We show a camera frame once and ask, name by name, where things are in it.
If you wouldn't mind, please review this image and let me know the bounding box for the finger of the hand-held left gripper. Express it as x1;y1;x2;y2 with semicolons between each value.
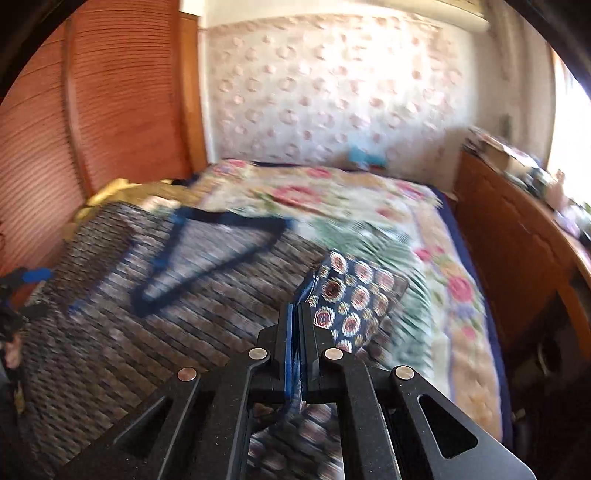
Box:
0;269;55;298

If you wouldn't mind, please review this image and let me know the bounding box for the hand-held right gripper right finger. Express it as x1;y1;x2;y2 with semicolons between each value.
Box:
299;305;537;480

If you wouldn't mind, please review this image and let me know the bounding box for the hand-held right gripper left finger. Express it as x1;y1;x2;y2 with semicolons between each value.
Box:
51;305;297;480

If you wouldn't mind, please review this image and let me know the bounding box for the navy medallion print garment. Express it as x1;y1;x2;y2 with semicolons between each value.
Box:
18;203;409;480

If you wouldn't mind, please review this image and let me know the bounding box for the yellow patterned cloth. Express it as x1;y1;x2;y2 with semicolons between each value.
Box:
76;178;204;222

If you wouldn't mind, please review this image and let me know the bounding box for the beige cloth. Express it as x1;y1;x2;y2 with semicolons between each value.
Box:
139;196;182;214

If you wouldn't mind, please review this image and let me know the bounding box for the floral blanket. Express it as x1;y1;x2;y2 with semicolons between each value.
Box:
189;159;506;441

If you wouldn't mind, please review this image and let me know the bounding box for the blue tissue box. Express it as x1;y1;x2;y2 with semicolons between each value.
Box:
346;145;389;168

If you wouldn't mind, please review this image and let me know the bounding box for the wooden headboard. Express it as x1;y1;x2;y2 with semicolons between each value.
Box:
0;0;208;278

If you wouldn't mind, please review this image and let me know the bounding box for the wooden cabinet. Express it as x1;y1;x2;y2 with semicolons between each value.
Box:
455;150;591;365

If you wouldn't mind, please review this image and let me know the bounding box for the circle pattern curtain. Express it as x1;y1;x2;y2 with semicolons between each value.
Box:
203;14;492;171

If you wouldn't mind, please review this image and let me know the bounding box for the cardboard box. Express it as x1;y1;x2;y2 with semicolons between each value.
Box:
480;142;533;172

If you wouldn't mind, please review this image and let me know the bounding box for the window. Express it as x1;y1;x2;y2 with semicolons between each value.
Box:
549;46;591;210

